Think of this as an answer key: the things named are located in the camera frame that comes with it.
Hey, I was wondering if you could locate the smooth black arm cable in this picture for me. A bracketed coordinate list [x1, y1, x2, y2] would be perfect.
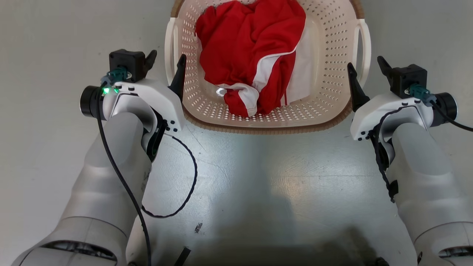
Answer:
[97, 66, 152, 266]
[408, 84, 473, 133]

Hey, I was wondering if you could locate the braided black right arm cable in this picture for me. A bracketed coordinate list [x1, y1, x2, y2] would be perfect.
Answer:
[369, 106, 411, 204]

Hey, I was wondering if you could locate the red and white garment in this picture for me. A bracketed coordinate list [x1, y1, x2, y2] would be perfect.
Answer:
[195, 0, 315, 118]

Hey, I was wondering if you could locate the smooth black right arm cable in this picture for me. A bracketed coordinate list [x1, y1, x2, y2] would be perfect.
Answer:
[408, 84, 473, 133]

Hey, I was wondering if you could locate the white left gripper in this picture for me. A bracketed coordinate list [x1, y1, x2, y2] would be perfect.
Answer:
[79, 50, 187, 133]

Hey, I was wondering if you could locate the braided black left arm cable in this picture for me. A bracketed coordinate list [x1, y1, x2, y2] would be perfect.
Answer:
[140, 133, 198, 219]

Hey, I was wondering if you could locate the small black flat strip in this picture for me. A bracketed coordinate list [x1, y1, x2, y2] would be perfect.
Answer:
[173, 247, 192, 266]

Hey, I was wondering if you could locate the smooth black left arm cable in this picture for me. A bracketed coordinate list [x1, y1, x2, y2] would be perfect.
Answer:
[97, 66, 152, 266]

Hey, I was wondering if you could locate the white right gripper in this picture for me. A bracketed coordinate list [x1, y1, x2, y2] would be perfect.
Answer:
[347, 55, 458, 141]

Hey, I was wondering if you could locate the beige perforated plastic laundry basket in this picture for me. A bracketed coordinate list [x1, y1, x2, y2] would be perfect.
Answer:
[164, 0, 372, 134]

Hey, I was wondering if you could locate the braided black arm cable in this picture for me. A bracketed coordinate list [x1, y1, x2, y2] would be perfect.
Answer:
[140, 133, 198, 219]
[369, 106, 411, 204]

